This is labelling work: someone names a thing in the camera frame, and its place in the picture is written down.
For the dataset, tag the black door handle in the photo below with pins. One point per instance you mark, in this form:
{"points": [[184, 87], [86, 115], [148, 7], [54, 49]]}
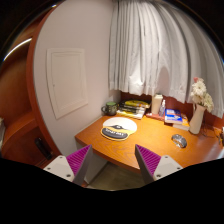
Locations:
{"points": [[43, 149]]}

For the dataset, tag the white curtain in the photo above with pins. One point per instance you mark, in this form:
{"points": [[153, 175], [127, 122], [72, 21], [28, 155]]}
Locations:
{"points": [[157, 48]]}

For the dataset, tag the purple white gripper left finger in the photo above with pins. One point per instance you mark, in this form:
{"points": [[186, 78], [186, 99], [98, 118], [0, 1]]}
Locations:
{"points": [[73, 167]]}

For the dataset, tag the white pink flowers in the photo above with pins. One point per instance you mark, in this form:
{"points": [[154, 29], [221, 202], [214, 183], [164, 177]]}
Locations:
{"points": [[200, 95]]}

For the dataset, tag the white book under blue book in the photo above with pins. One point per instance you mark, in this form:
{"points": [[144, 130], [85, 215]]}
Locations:
{"points": [[184, 125]]}

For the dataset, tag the white vase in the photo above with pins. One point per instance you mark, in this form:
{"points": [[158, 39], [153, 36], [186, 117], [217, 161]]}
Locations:
{"points": [[196, 121]]}

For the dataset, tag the wooden desk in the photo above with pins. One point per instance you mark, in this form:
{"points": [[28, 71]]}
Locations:
{"points": [[155, 135]]}

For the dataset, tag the stack of yellow books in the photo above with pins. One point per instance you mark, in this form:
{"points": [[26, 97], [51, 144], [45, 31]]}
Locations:
{"points": [[133, 108]]}

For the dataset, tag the wooden door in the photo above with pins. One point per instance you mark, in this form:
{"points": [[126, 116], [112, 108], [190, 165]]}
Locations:
{"points": [[18, 103]]}

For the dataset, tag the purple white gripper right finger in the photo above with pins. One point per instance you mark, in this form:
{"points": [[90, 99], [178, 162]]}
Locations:
{"points": [[154, 167]]}

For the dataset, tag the dark green mug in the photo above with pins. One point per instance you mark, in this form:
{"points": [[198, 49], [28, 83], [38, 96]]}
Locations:
{"points": [[110, 108]]}

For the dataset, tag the clear plastic bottle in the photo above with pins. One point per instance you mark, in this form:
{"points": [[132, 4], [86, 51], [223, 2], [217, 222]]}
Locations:
{"points": [[162, 109]]}

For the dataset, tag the white wall panel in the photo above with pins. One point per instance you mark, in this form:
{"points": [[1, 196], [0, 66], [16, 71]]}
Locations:
{"points": [[66, 78]]}

